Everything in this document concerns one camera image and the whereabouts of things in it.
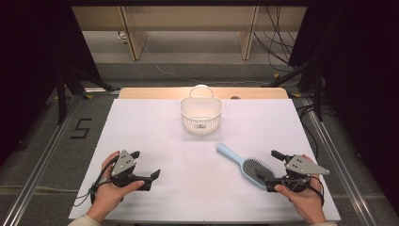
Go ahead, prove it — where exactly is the black stand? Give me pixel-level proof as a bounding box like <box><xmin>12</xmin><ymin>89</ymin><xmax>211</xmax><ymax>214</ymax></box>
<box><xmin>56</xmin><ymin>64</ymin><xmax>120</xmax><ymax>126</ymax></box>
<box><xmin>262</xmin><ymin>60</ymin><xmax>325</xmax><ymax>122</ymax></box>

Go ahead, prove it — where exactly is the wooden table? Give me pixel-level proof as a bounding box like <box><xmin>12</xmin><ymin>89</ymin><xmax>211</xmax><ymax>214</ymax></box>
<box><xmin>118</xmin><ymin>87</ymin><xmax>290</xmax><ymax>100</ymax></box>

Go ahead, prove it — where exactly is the white plastic basket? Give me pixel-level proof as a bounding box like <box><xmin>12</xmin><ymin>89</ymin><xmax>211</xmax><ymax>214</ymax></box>
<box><xmin>180</xmin><ymin>85</ymin><xmax>224</xmax><ymax>136</ymax></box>

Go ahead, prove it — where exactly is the white floor cable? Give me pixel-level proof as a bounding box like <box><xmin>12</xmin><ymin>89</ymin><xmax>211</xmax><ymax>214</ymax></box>
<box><xmin>142</xmin><ymin>43</ymin><xmax>300</xmax><ymax>88</ymax></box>

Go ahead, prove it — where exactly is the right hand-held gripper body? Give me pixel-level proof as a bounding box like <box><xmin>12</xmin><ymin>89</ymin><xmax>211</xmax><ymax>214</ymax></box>
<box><xmin>283</xmin><ymin>154</ymin><xmax>331</xmax><ymax>193</ymax></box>

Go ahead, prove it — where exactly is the person's left hand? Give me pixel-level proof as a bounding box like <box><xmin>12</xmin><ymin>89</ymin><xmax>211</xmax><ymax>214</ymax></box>
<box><xmin>87</xmin><ymin>151</ymin><xmax>146</xmax><ymax>224</ymax></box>

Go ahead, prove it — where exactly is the white table mat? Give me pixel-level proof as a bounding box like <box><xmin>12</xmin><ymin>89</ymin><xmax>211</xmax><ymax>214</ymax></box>
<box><xmin>68</xmin><ymin>98</ymin><xmax>342</xmax><ymax>224</ymax></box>

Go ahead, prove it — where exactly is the light blue hairbrush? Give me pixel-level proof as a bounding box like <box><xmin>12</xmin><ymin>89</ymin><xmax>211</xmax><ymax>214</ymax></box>
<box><xmin>215</xmin><ymin>142</ymin><xmax>277</xmax><ymax>191</ymax></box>

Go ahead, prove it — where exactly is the bundle of black cables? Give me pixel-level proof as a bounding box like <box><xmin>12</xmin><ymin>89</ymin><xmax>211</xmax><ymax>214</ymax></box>
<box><xmin>253</xmin><ymin>6</ymin><xmax>299</xmax><ymax>73</ymax></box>

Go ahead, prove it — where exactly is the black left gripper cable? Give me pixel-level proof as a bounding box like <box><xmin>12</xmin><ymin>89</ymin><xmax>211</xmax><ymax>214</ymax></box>
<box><xmin>73</xmin><ymin>158</ymin><xmax>118</xmax><ymax>208</ymax></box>

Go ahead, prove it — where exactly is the metal floor rail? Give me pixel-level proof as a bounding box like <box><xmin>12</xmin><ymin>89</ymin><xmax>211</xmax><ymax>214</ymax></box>
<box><xmin>0</xmin><ymin>93</ymin><xmax>83</xmax><ymax>226</ymax></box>
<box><xmin>299</xmin><ymin>97</ymin><xmax>379</xmax><ymax>226</ymax></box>

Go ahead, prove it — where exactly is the black floor cable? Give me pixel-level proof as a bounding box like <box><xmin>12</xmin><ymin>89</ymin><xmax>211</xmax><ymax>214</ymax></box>
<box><xmin>295</xmin><ymin>105</ymin><xmax>320</xmax><ymax>159</ymax></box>

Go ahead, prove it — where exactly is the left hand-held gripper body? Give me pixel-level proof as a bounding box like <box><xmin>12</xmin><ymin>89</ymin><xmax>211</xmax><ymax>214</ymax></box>
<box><xmin>110</xmin><ymin>150</ymin><xmax>140</xmax><ymax>188</ymax></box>

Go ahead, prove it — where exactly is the beige wooden desk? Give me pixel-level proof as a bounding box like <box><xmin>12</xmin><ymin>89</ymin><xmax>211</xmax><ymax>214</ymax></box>
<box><xmin>72</xmin><ymin>6</ymin><xmax>308</xmax><ymax>61</ymax></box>

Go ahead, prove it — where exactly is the black curtain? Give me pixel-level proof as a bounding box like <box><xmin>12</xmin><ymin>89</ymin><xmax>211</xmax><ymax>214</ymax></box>
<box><xmin>0</xmin><ymin>0</ymin><xmax>103</xmax><ymax>166</ymax></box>
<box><xmin>288</xmin><ymin>0</ymin><xmax>399</xmax><ymax>216</ymax></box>

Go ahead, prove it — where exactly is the person's right hand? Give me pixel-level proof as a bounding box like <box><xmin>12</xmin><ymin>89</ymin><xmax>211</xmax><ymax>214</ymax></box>
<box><xmin>274</xmin><ymin>174</ymin><xmax>327</xmax><ymax>225</ymax></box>

